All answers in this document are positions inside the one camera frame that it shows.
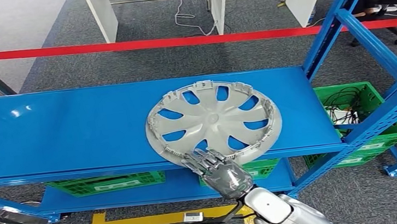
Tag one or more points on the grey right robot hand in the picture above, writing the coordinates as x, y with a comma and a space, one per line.
226, 177

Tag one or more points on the grey plastic wheel hubcap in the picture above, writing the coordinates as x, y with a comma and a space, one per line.
213, 118

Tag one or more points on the long blue metal shelf rack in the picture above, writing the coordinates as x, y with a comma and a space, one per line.
59, 139

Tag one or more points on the green plastic crate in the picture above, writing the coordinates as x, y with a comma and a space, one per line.
373, 98
319, 161
266, 168
82, 186

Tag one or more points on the white power adapter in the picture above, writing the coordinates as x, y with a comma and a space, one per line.
344, 117

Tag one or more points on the red barrier belt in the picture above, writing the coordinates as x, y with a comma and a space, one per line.
141, 44

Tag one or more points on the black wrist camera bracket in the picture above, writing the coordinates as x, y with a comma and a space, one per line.
230, 217

